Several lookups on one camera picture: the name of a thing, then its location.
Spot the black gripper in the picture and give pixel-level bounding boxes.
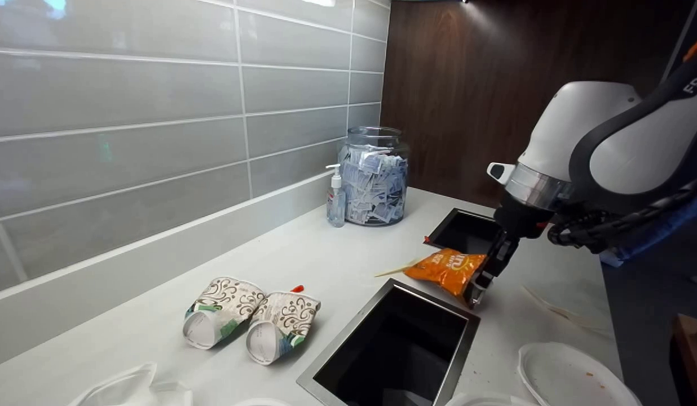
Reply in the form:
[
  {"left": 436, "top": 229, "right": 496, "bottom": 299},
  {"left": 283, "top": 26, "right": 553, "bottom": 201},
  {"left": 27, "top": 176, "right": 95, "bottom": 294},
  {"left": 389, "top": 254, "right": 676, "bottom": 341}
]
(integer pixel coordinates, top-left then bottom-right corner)
[{"left": 467, "top": 198, "right": 553, "bottom": 307}]

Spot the orange snack packet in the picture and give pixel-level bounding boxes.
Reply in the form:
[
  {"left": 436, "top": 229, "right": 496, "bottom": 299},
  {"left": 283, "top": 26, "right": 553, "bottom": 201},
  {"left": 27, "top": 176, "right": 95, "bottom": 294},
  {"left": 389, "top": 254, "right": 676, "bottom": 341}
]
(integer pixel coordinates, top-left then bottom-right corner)
[{"left": 405, "top": 248, "right": 485, "bottom": 295}]

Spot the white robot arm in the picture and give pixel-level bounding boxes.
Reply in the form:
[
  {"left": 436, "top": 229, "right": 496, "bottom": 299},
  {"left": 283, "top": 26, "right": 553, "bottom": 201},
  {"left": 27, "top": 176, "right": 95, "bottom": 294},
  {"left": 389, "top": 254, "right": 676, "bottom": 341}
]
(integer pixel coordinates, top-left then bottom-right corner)
[{"left": 464, "top": 41, "right": 697, "bottom": 305}]

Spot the white plate near edge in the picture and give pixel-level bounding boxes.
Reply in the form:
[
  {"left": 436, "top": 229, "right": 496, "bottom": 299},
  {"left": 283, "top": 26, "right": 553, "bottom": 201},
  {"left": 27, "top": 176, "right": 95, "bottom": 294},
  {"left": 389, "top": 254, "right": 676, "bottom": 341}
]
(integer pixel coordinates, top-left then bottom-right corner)
[{"left": 517, "top": 342, "right": 643, "bottom": 406}]

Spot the glass jar with blue packets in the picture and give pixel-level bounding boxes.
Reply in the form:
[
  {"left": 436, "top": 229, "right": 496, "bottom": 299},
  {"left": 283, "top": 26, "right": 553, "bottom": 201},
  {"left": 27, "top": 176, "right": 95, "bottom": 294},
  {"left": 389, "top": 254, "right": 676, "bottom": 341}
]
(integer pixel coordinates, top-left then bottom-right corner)
[{"left": 338, "top": 127, "right": 408, "bottom": 225}]

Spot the small clear spray bottle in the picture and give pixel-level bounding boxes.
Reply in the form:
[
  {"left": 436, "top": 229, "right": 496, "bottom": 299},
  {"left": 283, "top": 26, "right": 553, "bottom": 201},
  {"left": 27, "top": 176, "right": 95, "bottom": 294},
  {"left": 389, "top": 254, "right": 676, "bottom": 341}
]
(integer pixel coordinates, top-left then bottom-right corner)
[{"left": 326, "top": 164, "right": 344, "bottom": 228}]

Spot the crumpled clear plastic wrap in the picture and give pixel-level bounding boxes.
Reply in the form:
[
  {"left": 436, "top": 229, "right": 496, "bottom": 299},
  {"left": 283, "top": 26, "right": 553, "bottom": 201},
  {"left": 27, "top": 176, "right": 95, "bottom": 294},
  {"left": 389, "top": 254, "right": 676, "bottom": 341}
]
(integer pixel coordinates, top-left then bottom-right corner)
[{"left": 68, "top": 361, "right": 193, "bottom": 406}]

